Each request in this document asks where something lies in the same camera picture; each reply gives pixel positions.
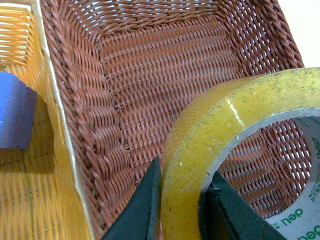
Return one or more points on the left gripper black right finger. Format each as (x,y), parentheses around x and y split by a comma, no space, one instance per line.
(225,215)

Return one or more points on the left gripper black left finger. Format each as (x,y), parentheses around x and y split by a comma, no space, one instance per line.
(140,220)

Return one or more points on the yellow packing tape roll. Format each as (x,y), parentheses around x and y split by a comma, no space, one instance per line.
(262,134)

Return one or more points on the brown wicker basket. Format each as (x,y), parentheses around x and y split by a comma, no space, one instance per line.
(125,69)

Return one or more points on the yellow wicker basket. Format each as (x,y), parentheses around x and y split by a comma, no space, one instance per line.
(41,191)

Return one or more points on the purple foam cube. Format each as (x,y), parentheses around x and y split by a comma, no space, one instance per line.
(17,110)

